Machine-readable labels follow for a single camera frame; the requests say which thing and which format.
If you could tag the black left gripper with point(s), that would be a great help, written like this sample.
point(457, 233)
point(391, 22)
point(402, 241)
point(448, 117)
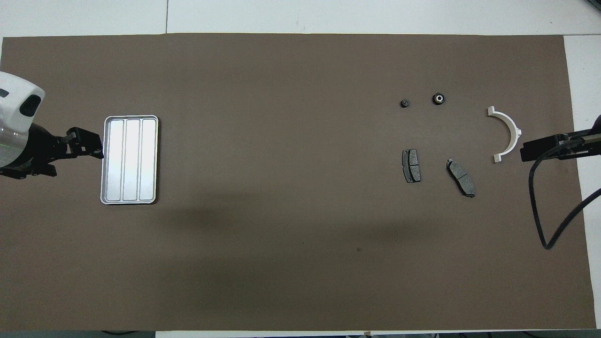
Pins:
point(42, 148)

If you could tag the grey angled brake pad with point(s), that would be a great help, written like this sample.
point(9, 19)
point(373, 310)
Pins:
point(461, 178)

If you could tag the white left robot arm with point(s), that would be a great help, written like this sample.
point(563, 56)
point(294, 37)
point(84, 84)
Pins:
point(14, 108)

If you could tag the large black bearing gear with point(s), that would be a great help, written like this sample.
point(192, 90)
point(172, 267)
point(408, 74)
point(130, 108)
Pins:
point(438, 99)

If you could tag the white curved plastic bracket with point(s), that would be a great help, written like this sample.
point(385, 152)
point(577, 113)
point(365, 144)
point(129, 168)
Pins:
point(514, 127)

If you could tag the brown table mat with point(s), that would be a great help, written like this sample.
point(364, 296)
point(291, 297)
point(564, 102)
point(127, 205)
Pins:
point(281, 244)

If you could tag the dark rectangular brake pad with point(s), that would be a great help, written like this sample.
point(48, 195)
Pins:
point(412, 165)

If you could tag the silver metal tray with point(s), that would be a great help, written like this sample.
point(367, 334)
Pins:
point(131, 159)

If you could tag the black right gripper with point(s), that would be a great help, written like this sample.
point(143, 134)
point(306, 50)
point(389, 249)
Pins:
point(587, 145)

